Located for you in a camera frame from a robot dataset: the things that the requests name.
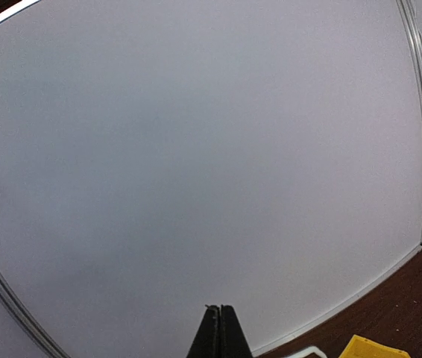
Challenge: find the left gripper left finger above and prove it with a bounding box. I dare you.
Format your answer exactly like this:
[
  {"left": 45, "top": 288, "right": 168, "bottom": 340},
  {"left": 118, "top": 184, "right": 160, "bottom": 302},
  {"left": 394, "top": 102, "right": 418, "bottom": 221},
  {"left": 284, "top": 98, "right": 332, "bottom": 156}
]
[{"left": 186, "top": 305, "right": 219, "bottom": 358}]

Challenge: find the right yellow plastic bin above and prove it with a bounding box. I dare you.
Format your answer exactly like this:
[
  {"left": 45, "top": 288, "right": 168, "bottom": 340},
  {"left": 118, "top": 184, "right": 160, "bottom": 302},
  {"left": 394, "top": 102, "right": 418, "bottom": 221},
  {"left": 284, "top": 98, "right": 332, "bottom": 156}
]
[{"left": 339, "top": 335, "right": 410, "bottom": 358}]

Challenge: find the white plastic bin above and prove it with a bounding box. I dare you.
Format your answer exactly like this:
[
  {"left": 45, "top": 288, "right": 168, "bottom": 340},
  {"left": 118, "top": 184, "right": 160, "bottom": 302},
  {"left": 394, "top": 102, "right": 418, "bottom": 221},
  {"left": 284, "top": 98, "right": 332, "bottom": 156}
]
[{"left": 285, "top": 345, "right": 327, "bottom": 358}]

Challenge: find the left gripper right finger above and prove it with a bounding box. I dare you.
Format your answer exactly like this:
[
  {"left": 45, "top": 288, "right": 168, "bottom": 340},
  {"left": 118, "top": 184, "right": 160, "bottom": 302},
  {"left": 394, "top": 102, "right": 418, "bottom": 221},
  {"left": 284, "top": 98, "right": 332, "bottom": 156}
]
[{"left": 220, "top": 305, "right": 252, "bottom": 358}]

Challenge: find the left aluminium frame post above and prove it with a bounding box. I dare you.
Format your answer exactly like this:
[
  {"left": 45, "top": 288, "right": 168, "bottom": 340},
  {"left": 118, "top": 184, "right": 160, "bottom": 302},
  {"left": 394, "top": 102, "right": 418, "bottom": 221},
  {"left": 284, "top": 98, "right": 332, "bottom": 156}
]
[{"left": 0, "top": 272, "right": 71, "bottom": 358}]

